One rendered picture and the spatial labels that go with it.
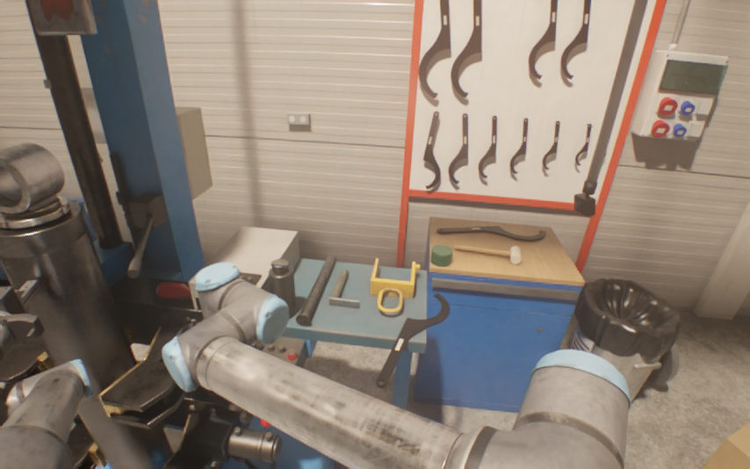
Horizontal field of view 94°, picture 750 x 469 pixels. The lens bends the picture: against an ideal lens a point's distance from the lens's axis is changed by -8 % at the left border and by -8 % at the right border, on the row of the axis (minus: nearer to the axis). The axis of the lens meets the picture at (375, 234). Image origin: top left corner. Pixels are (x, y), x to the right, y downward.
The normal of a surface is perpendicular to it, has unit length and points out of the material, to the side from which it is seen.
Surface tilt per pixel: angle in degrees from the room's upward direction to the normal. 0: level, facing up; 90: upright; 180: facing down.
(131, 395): 0
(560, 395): 23
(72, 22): 90
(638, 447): 0
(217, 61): 90
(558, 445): 9
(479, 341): 90
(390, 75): 90
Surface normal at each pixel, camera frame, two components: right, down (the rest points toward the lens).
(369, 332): 0.04, -0.88
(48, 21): 0.45, 0.43
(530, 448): -0.15, -0.94
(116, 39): -0.12, 0.46
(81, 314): 0.77, 0.32
